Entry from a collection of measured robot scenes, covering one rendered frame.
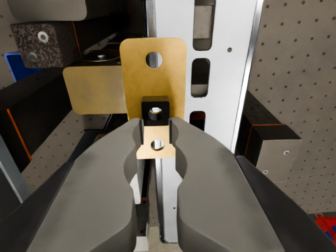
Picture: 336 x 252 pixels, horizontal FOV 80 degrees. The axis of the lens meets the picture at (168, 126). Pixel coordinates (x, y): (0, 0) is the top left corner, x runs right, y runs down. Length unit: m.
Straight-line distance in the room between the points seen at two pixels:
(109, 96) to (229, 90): 0.22
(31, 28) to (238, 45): 0.30
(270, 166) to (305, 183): 0.68
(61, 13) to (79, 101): 0.11
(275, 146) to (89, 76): 0.37
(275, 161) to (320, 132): 0.52
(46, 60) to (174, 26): 0.19
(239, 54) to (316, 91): 0.54
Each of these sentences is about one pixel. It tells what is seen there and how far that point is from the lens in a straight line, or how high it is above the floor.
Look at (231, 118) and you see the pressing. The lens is 0.43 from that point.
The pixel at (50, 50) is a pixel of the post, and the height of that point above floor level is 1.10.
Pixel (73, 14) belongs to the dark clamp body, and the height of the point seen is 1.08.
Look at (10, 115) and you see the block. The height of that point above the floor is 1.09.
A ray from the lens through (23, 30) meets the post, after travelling 0.30.
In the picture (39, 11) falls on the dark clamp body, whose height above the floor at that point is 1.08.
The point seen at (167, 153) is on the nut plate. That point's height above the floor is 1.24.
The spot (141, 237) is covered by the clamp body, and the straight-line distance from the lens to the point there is 0.59.
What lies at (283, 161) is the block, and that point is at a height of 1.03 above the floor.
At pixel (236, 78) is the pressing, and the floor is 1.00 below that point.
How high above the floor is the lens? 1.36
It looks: 59 degrees down
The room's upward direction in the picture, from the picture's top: 177 degrees clockwise
